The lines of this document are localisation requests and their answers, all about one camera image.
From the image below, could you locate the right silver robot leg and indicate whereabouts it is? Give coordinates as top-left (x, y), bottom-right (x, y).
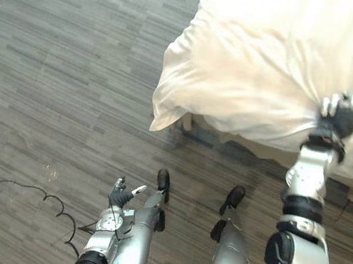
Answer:
top-left (203, 182), bottom-right (264, 264)

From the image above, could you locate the black floor cable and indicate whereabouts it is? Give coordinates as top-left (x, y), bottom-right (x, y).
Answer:
top-left (0, 114), bottom-right (119, 252)

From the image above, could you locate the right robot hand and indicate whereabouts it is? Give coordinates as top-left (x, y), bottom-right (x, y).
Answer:
top-left (314, 87), bottom-right (353, 140)

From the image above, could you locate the white bed duvet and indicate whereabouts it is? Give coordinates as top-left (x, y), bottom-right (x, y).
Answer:
top-left (144, 0), bottom-right (353, 189)

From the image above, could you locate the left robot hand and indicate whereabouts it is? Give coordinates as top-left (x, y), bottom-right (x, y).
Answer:
top-left (108, 176), bottom-right (148, 211)

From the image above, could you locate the silver robot leg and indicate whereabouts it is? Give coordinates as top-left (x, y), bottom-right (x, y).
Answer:
top-left (203, 182), bottom-right (264, 264)
top-left (105, 161), bottom-right (176, 264)

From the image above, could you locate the left silver robot leg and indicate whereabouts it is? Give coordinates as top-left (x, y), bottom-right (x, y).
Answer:
top-left (105, 161), bottom-right (176, 264)

